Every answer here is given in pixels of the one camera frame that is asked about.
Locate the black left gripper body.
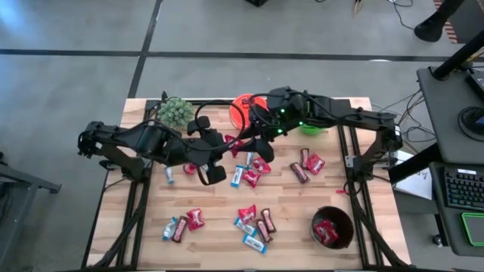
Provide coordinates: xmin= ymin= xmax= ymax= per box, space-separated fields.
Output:
xmin=183 ymin=116 xmax=227 ymax=186

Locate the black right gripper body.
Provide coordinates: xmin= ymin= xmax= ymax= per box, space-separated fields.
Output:
xmin=245 ymin=86 xmax=306 ymax=141

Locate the brown chocolate bar packet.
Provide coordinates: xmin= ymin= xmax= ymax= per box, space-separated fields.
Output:
xmin=290 ymin=162 xmax=310 ymax=185
xmin=172 ymin=215 xmax=189 ymax=244
xmin=299 ymin=147 xmax=311 ymax=170
xmin=256 ymin=218 xmax=273 ymax=244
xmin=260 ymin=208 xmax=278 ymax=234

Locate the orange plastic bucket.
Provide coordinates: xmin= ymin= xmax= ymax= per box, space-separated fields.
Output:
xmin=228 ymin=93 xmax=268 ymax=131

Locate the green plastic bucket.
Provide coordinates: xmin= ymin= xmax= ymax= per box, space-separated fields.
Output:
xmin=298 ymin=122 xmax=330 ymax=137

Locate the artificial green potted plant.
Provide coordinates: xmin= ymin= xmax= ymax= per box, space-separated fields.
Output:
xmin=157 ymin=96 xmax=196 ymax=131

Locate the black plastic bucket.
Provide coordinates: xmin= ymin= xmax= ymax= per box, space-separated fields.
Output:
xmin=311 ymin=206 xmax=355 ymax=250

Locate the black diagonal pole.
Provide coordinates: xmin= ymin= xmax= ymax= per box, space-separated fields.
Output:
xmin=388 ymin=142 xmax=442 ymax=184
xmin=430 ymin=29 xmax=484 ymax=81

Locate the white paper sheet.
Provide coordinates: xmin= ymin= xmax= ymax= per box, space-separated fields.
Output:
xmin=392 ymin=150 xmax=433 ymax=200

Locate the person's shoe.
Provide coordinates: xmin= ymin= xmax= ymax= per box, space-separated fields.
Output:
xmin=413 ymin=13 xmax=444 ymax=43

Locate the dark grey keyboard desk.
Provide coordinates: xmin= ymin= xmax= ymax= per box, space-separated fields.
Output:
xmin=429 ymin=162 xmax=484 ymax=258

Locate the grey metal stand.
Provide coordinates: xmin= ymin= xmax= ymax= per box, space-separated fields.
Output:
xmin=0 ymin=150 xmax=62 ymax=272

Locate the black monitor stand base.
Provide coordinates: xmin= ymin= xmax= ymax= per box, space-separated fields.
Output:
xmin=457 ymin=106 xmax=484 ymax=137

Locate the black backlit keyboard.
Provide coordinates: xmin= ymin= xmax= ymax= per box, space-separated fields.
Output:
xmin=442 ymin=168 xmax=484 ymax=212

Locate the person's leg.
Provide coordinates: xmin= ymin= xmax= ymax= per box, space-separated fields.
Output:
xmin=434 ymin=0 xmax=468 ymax=23

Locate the dark grey cabinet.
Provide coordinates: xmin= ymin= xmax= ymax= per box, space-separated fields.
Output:
xmin=448 ymin=0 xmax=484 ymax=45

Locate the black left wrist camera cable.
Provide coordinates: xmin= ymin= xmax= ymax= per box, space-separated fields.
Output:
xmin=192 ymin=98 xmax=247 ymax=144

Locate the black floor cable bundle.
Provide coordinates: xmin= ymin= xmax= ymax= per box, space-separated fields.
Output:
xmin=392 ymin=88 xmax=438 ymax=147

